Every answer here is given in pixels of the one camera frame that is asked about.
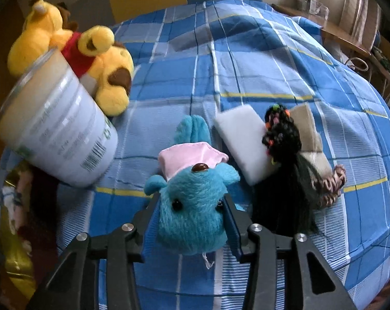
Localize beige window curtain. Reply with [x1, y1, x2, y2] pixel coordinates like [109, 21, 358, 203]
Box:
[339, 0, 381, 51]

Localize pink satin scrunchie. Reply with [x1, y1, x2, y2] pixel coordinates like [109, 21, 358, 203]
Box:
[312, 165, 346, 209]

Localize beige mesh cloth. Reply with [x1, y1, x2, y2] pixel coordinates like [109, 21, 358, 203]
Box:
[289, 103, 332, 177]

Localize blue plaid bed quilt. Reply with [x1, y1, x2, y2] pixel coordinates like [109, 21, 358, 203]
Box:
[57, 0, 390, 309]

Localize gold cardboard box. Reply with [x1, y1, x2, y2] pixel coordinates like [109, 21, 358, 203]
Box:
[0, 161, 45, 299]

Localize white metal formula can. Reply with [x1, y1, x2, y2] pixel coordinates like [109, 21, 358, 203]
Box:
[0, 48, 118, 188]

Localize clear containers on desk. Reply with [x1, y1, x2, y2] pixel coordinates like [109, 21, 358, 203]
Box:
[296, 0, 330, 20]

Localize blue plush toy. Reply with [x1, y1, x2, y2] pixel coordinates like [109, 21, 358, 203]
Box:
[144, 115, 240, 255]

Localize yellow giraffe plush toy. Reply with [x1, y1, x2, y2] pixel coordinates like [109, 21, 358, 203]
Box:
[7, 0, 134, 117]

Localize wooden desk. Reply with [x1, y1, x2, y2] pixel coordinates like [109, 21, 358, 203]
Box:
[271, 4, 390, 83]

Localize white foam sponge block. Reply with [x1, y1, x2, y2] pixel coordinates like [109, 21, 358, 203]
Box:
[214, 104, 276, 186]

